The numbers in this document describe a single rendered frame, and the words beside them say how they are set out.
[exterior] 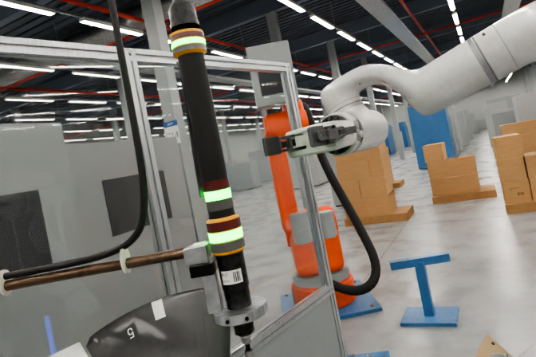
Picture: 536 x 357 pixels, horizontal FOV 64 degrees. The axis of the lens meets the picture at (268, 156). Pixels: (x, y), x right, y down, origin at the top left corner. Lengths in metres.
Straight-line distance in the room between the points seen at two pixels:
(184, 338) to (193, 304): 0.06
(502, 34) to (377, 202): 7.78
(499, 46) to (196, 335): 0.67
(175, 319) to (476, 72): 0.64
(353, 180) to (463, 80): 7.80
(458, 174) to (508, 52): 8.89
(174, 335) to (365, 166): 7.88
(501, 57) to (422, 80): 0.13
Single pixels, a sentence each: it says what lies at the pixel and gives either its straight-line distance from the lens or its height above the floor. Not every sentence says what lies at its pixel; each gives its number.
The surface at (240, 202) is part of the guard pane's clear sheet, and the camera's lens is 1.64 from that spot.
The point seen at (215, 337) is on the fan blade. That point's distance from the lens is 0.70.
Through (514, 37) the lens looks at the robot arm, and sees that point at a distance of 0.83.
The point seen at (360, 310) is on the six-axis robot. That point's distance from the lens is 4.44.
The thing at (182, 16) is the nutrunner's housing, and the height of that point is 1.83.
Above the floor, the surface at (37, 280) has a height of 1.54.
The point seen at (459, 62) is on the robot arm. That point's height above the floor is 1.73.
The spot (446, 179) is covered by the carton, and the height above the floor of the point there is 0.46.
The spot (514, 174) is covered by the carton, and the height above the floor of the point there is 0.60.
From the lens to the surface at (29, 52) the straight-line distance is 1.27.
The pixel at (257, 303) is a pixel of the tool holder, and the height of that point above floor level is 1.46.
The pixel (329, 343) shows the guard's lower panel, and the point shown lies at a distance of 2.11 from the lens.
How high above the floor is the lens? 1.64
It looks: level
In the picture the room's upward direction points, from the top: 11 degrees counter-clockwise
